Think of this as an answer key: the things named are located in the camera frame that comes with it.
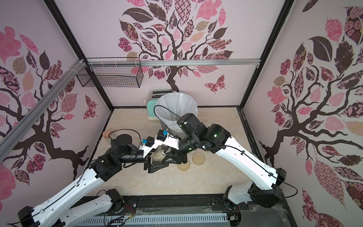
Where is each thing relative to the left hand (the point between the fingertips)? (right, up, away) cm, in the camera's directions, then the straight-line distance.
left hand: (166, 158), depth 62 cm
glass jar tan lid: (-3, +1, 0) cm, 4 cm away
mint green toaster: (-16, +34, +41) cm, 56 cm away
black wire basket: (-42, +50, +32) cm, 73 cm away
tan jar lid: (+7, -12, +23) cm, 27 cm away
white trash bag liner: (-1, +26, +33) cm, 42 cm away
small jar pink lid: (-44, +8, +28) cm, 53 cm away
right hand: (0, +3, -6) cm, 7 cm away
